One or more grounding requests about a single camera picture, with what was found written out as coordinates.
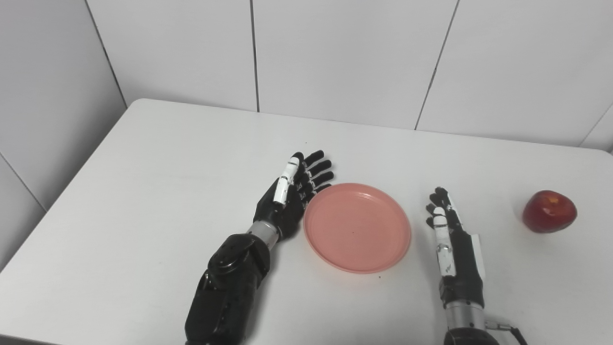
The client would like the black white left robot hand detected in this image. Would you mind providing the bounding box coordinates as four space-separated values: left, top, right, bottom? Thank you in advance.
253 150 334 242

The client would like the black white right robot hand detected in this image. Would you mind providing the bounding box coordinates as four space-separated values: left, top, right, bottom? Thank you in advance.
426 187 486 309

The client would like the pink round plate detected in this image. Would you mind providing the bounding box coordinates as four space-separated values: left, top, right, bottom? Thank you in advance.
303 183 412 274

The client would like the red apple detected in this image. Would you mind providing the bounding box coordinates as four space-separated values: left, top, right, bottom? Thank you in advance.
522 190 578 234

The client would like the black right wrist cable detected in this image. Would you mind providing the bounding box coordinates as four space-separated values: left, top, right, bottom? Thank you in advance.
485 320 528 345

